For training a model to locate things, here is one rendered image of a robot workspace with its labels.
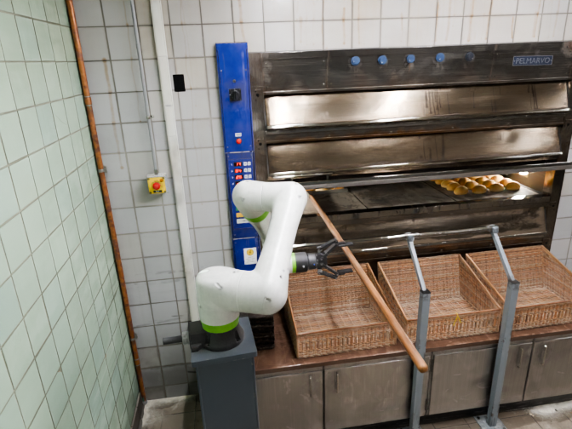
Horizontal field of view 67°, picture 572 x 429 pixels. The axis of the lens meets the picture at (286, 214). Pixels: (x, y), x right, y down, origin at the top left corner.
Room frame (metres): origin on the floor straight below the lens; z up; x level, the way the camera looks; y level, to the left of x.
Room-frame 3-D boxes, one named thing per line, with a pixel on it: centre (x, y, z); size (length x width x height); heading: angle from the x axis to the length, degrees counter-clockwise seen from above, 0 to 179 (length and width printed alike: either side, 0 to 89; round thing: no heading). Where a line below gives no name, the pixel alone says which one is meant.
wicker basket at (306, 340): (2.15, -0.26, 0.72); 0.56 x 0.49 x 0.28; 99
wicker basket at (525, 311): (2.31, -1.44, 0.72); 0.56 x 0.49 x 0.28; 99
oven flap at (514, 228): (2.49, -0.80, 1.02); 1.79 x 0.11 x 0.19; 98
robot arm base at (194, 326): (1.21, 0.28, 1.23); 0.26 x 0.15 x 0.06; 102
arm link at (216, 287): (1.22, 0.22, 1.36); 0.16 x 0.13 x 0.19; 76
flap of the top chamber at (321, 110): (2.49, -0.80, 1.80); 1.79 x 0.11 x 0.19; 98
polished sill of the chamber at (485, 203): (2.52, -0.79, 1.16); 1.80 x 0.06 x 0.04; 98
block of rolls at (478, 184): (3.01, -1.31, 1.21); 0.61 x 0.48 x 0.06; 8
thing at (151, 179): (2.25, 0.68, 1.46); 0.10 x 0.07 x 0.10; 98
